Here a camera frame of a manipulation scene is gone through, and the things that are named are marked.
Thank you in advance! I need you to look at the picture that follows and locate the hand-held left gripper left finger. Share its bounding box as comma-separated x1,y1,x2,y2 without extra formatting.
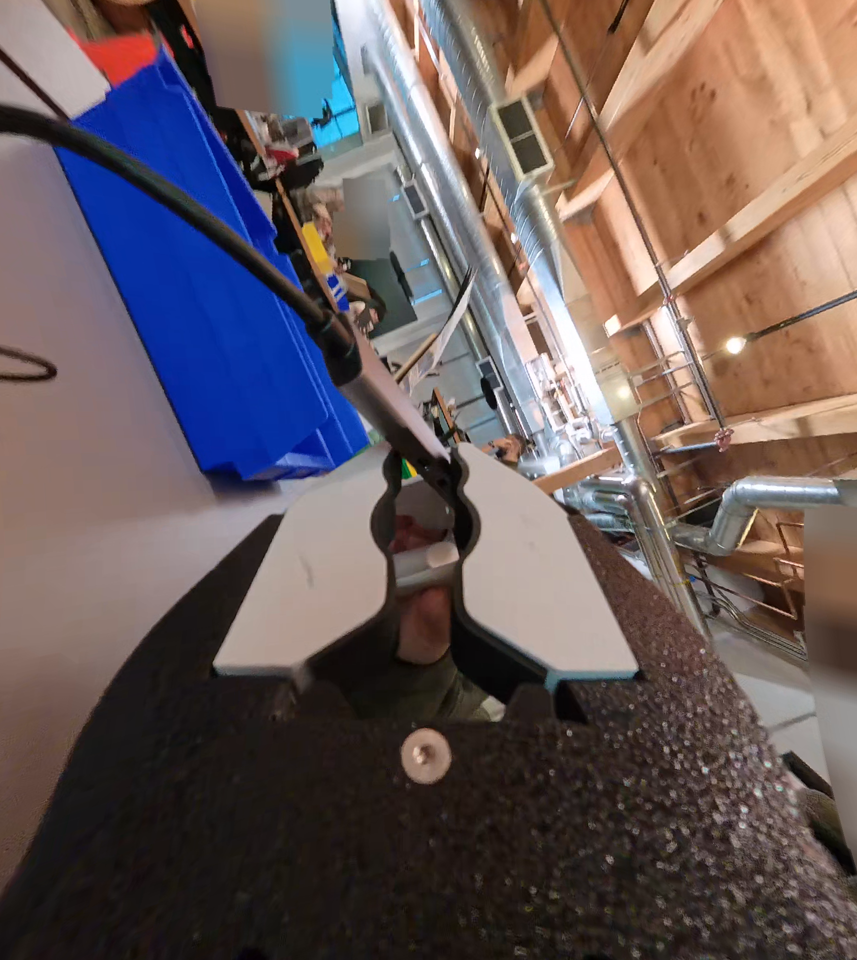
213,442,401,675

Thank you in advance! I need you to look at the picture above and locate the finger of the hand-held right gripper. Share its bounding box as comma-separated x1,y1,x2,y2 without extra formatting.
397,483,454,531
357,337,452,463

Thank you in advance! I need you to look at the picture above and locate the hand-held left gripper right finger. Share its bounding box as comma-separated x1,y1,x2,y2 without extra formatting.
448,442,640,690

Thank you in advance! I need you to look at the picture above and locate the black usb-c cable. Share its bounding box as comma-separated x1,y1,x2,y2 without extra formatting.
0,103,454,492

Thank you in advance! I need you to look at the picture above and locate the person's right forearm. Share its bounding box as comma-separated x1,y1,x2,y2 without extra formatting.
323,622,508,725

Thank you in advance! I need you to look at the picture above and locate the silver pipe elbow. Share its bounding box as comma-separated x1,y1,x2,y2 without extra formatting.
698,474,844,558

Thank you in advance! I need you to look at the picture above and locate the silver upright pipe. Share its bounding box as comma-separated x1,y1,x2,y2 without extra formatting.
612,416,709,635

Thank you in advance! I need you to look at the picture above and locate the blue plastic bin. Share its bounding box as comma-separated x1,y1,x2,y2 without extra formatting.
53,45,371,483

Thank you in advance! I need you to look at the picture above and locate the white vent grille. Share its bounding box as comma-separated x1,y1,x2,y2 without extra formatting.
488,93,556,183

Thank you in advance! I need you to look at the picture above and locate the black metal rod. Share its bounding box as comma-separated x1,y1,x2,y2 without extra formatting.
743,271,857,343

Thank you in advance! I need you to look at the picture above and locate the orange plastic bin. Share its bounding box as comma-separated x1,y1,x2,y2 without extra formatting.
83,30,160,86

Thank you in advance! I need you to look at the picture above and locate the white flat board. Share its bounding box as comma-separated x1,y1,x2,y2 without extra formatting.
0,0,112,121

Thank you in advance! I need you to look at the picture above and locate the large silver spiral duct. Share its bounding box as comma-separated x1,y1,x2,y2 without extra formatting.
364,0,628,481

